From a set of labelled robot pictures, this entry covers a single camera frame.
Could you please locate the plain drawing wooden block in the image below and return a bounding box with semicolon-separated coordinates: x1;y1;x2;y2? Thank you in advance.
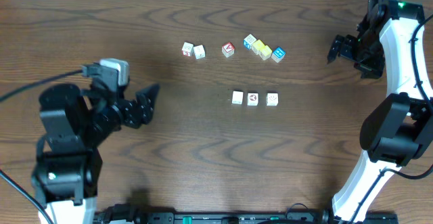
267;93;279;106

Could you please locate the green letter Z block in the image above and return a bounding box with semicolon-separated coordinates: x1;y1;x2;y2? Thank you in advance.
231;91;244;105

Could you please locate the red picture wooden block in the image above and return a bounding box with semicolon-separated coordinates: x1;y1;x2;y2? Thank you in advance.
247;93;258;106

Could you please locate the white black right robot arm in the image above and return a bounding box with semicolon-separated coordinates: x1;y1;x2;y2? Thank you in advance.
306;0;432;224

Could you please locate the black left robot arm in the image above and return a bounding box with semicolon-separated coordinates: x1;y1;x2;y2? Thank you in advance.
31;79;160;223

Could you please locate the red number 3 block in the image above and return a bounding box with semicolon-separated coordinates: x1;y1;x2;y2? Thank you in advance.
181;42;194;57

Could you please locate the blue topped wooden block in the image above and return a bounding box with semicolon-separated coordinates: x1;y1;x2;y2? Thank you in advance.
271;47;286;63

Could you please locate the blue letter T block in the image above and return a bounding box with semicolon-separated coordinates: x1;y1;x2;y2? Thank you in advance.
193;45;206;59

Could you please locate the yellow topped wooden block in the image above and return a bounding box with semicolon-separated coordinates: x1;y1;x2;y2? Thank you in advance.
251;39;265;55

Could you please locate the red letter A block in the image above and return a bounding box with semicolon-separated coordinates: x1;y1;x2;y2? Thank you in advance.
222;42;235;58

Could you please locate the blue letter X block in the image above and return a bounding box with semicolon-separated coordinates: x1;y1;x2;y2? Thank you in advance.
243;34;256;50

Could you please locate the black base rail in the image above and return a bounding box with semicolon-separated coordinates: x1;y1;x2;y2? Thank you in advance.
94;203;399;224

